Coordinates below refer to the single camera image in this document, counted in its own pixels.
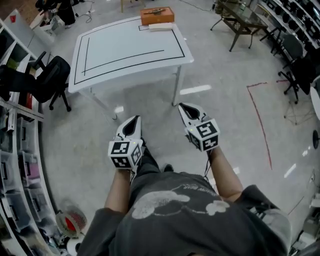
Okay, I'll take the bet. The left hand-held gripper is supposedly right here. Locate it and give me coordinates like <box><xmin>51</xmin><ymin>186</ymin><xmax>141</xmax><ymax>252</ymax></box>
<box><xmin>107</xmin><ymin>115</ymin><xmax>145</xmax><ymax>174</ymax></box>

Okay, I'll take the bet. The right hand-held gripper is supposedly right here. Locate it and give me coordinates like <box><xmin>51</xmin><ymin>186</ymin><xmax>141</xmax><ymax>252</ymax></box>
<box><xmin>177</xmin><ymin>102</ymin><xmax>221</xmax><ymax>153</ymax></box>

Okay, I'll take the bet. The cream glasses case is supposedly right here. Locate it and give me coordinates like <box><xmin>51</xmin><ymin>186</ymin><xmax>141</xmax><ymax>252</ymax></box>
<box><xmin>148</xmin><ymin>22</ymin><xmax>174</xmax><ymax>33</ymax></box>

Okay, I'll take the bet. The person's right forearm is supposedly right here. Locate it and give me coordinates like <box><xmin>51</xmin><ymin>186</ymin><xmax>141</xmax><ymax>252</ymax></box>
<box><xmin>206</xmin><ymin>146</ymin><xmax>245</xmax><ymax>201</ymax></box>

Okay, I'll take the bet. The person's left forearm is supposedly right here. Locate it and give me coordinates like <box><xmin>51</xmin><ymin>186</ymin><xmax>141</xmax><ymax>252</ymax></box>
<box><xmin>104</xmin><ymin>167</ymin><xmax>134</xmax><ymax>214</ymax></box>

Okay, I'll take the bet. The person's dark trouser leg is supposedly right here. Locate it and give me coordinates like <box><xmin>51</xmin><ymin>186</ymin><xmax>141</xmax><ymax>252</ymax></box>
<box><xmin>129</xmin><ymin>136</ymin><xmax>161</xmax><ymax>186</ymax></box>

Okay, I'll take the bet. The red floor tape line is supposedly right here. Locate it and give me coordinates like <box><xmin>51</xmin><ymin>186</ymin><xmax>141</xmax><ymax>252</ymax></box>
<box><xmin>246</xmin><ymin>79</ymin><xmax>291</xmax><ymax>171</ymax></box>

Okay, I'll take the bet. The white table with black lines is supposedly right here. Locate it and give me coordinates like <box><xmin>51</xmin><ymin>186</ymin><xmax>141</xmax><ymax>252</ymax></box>
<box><xmin>67</xmin><ymin>15</ymin><xmax>195</xmax><ymax>121</ymax></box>

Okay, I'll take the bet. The black office chair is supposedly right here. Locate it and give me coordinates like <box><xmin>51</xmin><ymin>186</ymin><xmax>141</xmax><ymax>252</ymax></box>
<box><xmin>31</xmin><ymin>50</ymin><xmax>73</xmax><ymax>112</ymax></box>

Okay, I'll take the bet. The orange box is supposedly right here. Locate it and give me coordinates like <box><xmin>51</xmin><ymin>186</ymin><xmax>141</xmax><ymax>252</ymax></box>
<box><xmin>139</xmin><ymin>6</ymin><xmax>175</xmax><ymax>26</ymax></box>

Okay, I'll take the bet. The dark glass-top side table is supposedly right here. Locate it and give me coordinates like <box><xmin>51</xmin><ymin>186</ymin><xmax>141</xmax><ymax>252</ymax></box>
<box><xmin>210</xmin><ymin>0</ymin><xmax>269</xmax><ymax>53</ymax></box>

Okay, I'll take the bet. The person's dark grey printed shirt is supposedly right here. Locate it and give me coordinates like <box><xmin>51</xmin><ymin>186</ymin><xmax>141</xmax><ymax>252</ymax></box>
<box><xmin>74</xmin><ymin>170</ymin><xmax>293</xmax><ymax>256</ymax></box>

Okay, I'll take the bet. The white storage shelf unit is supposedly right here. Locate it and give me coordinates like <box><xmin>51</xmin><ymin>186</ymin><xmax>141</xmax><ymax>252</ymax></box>
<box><xmin>0</xmin><ymin>9</ymin><xmax>63</xmax><ymax>256</ymax></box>

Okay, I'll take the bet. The black swivel chair grey back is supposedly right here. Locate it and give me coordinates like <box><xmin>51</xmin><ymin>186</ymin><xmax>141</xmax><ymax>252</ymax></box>
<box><xmin>277</xmin><ymin>33</ymin><xmax>317</xmax><ymax>105</ymax></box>

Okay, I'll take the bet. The black clothing pile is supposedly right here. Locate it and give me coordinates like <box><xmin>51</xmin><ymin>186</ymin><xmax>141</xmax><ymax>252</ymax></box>
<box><xmin>0</xmin><ymin>64</ymin><xmax>38</xmax><ymax>101</ymax></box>

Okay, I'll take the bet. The white round table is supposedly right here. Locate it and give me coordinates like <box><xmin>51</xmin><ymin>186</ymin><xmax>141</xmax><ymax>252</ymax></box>
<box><xmin>309</xmin><ymin>75</ymin><xmax>320</xmax><ymax>121</ymax></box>

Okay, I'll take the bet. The white cart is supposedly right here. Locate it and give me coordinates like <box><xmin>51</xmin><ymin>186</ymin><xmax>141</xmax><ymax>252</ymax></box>
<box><xmin>29</xmin><ymin>11</ymin><xmax>65</xmax><ymax>38</ymax></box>

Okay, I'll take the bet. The shelf with black items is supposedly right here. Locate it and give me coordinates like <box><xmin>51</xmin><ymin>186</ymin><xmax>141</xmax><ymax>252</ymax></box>
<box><xmin>258</xmin><ymin>0</ymin><xmax>320</xmax><ymax>50</ymax></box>

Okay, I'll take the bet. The black floor cable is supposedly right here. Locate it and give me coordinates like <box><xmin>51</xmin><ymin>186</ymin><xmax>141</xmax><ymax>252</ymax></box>
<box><xmin>74</xmin><ymin>10</ymin><xmax>94</xmax><ymax>24</ymax></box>

